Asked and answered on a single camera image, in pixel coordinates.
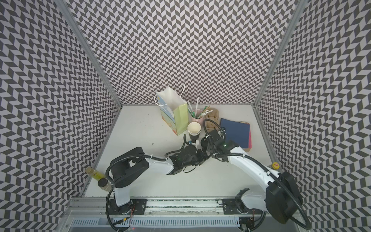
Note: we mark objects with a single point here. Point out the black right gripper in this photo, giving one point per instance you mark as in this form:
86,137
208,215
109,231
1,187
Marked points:
206,142

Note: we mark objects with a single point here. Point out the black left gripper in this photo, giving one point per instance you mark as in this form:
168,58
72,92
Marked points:
203,157

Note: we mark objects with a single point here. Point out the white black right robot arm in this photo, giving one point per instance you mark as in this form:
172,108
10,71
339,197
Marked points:
279,196

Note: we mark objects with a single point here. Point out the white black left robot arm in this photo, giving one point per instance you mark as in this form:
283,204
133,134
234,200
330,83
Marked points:
125,169

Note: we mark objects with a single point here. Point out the stack of black cup lids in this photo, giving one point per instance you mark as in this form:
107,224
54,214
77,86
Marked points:
204,143

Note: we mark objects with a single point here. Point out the stack of black paper cups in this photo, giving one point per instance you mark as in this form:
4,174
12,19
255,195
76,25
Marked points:
194,130

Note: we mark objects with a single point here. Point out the stack of brown cup carriers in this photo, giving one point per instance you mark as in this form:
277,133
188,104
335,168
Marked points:
214,116

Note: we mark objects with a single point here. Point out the dark blue napkin stack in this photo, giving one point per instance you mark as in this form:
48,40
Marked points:
236,131

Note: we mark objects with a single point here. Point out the pink metal bucket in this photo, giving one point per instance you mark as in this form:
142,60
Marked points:
196,116

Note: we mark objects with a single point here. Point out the pink napkin stack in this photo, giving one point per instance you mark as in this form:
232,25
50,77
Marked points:
249,138

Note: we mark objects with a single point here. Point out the white wrapped straw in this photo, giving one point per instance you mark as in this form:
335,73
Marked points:
197,105

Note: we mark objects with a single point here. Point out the illustrated green paper gift bag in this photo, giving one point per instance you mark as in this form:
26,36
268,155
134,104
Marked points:
173,108

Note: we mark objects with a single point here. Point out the yellow cap green bottle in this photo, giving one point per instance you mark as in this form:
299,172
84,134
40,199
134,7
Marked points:
275,166

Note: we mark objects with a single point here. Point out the dark lid glass jar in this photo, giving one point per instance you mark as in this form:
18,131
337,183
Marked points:
105,184

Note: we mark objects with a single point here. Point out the yellow liquid bottle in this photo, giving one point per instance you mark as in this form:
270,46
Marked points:
94,173

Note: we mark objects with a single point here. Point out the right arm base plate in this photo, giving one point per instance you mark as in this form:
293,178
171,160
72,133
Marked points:
230,207

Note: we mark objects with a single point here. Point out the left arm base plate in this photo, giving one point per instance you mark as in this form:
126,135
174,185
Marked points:
135,206

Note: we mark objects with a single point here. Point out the aluminium front rail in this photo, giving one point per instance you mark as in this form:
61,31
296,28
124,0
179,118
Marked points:
156,206

